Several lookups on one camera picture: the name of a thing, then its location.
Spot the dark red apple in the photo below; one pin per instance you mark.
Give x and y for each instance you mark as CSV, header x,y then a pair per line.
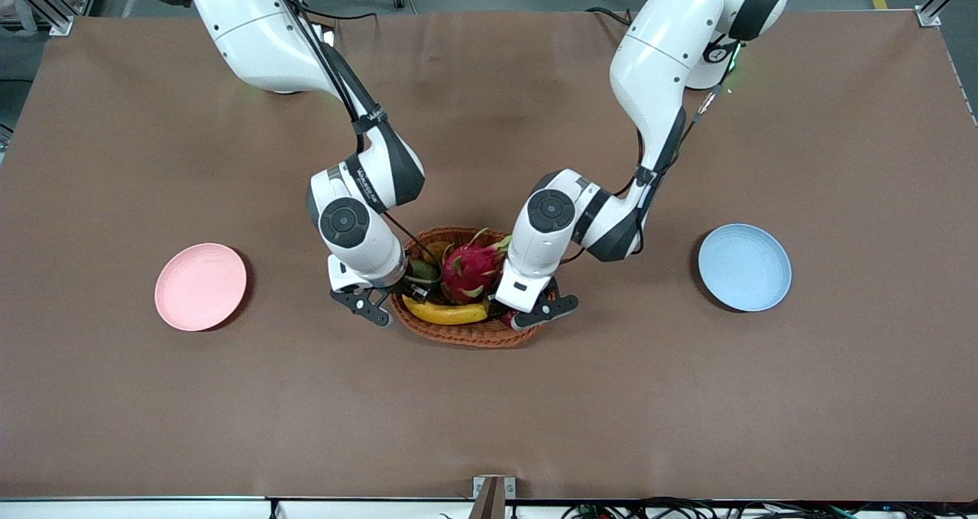
x,y
506,318

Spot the yellow banana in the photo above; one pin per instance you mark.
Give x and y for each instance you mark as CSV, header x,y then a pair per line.
x,y
447,314

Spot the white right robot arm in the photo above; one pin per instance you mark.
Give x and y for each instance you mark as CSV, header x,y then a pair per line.
x,y
252,30

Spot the green avocado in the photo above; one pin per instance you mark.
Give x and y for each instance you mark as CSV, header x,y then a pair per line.
x,y
425,270

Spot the olive brown kiwi fruit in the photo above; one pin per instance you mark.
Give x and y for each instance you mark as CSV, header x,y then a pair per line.
x,y
437,251

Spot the pink dragon fruit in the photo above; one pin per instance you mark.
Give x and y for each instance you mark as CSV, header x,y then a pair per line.
x,y
466,270

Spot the brown wicker basket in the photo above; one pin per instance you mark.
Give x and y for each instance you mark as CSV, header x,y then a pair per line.
x,y
458,335

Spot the pink round plate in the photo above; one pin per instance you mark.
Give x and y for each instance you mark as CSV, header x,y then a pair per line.
x,y
200,287

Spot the light blue round plate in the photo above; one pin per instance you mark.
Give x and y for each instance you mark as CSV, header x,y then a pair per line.
x,y
745,267

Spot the metal table edge bracket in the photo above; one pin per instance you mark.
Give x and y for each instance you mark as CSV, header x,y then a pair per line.
x,y
493,496

